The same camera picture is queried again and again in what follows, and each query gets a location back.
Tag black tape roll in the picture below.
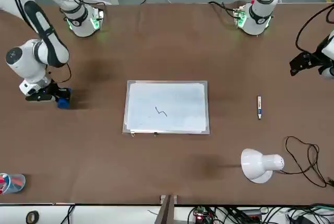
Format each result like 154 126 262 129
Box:
26 210 40 223

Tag black power supply box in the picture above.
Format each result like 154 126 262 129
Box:
241 208 263 221

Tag black desk cable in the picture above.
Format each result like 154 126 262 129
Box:
61 204 76 224

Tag white desk lamp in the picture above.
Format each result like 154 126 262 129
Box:
240 148 285 184

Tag black base cable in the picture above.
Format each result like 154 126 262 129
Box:
78 0 107 9
208 1 245 30

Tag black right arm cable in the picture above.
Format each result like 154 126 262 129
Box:
9 0 87 84

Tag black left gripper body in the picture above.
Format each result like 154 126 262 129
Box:
312 37 334 68

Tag clear plastic pen cup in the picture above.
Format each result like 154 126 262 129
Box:
0 173 26 195

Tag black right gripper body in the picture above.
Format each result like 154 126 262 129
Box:
39 79 59 96

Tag black right base cable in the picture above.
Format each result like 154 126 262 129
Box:
78 0 107 9

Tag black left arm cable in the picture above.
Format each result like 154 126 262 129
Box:
294 4 334 77

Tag blue whiteboard eraser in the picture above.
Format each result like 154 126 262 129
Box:
57 88 73 110

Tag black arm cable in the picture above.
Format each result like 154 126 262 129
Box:
294 4 334 77
9 0 87 84

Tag aluminium frame post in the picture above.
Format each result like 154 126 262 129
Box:
156 194 180 224

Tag black lamp cable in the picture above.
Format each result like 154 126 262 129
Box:
279 136 334 188

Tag white desk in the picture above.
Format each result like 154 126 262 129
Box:
0 203 56 224
54 204 334 224

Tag black power adapter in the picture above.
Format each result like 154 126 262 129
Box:
294 215 314 224

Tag circuit board red light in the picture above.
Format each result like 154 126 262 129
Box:
192 205 214 222

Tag black left base cable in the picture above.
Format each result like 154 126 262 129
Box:
208 1 245 30

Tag white blue whiteboard marker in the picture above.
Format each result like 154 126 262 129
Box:
257 95 263 120

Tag white whiteboard silver frame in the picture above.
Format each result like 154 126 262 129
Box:
122 79 211 138

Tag tangled black desk cables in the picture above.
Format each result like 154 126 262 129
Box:
213 203 334 224

